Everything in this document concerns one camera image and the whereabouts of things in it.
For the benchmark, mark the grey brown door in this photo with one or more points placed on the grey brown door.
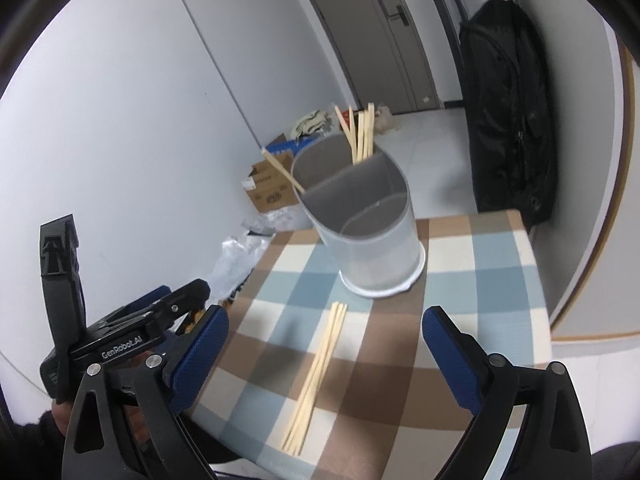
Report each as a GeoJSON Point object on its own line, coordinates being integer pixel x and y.
{"type": "Point", "coordinates": [370, 35]}

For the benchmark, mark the blue cardboard box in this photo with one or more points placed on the blue cardboard box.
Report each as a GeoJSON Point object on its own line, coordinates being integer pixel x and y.
{"type": "Point", "coordinates": [289, 146]}

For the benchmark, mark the beige bag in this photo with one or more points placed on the beige bag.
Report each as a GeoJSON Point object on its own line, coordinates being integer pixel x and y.
{"type": "Point", "coordinates": [386, 117]}

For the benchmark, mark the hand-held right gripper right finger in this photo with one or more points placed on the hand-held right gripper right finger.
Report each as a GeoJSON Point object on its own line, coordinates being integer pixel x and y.
{"type": "Point", "coordinates": [450, 360]}

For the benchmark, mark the beige cloth bundle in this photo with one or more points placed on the beige cloth bundle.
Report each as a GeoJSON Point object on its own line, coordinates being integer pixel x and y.
{"type": "Point", "coordinates": [312, 122]}

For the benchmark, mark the clear plastic wrap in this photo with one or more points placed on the clear plastic wrap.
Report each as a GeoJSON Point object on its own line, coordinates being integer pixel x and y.
{"type": "Point", "coordinates": [240, 257]}

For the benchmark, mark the brown cardboard box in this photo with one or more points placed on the brown cardboard box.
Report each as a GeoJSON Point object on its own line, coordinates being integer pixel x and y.
{"type": "Point", "coordinates": [270, 185]}

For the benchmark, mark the checked tablecloth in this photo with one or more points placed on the checked tablecloth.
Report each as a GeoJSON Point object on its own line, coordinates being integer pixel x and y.
{"type": "Point", "coordinates": [450, 285]}

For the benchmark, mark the wooden chopstick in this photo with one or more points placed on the wooden chopstick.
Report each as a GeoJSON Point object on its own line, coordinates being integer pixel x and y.
{"type": "Point", "coordinates": [324, 376]}
{"type": "Point", "coordinates": [310, 375]}
{"type": "Point", "coordinates": [316, 376]}
{"type": "Point", "coordinates": [359, 137]}
{"type": "Point", "coordinates": [366, 132]}
{"type": "Point", "coordinates": [346, 132]}
{"type": "Point", "coordinates": [282, 170]}

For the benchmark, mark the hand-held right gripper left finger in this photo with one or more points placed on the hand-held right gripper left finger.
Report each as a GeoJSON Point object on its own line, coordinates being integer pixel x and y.
{"type": "Point", "coordinates": [200, 355]}

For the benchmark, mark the yellow packet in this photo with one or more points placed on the yellow packet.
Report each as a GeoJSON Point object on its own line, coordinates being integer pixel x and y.
{"type": "Point", "coordinates": [192, 318]}

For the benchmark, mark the person's left hand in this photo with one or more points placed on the person's left hand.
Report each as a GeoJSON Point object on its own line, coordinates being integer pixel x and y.
{"type": "Point", "coordinates": [62, 417]}

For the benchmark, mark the translucent white utensil holder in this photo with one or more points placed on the translucent white utensil holder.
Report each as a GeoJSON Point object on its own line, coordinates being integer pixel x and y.
{"type": "Point", "coordinates": [375, 245]}

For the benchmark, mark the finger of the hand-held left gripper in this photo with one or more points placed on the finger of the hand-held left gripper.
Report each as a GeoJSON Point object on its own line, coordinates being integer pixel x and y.
{"type": "Point", "coordinates": [187, 297]}
{"type": "Point", "coordinates": [159, 294]}

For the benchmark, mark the white panel wooden edge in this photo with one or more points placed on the white panel wooden edge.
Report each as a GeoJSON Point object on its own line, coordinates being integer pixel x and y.
{"type": "Point", "coordinates": [600, 235]}

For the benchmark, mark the person's left forearm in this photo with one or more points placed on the person's left forearm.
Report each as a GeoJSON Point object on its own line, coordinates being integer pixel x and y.
{"type": "Point", "coordinates": [25, 445]}

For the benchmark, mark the black backpack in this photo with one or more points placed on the black backpack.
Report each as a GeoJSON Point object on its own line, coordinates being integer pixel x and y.
{"type": "Point", "coordinates": [510, 125]}

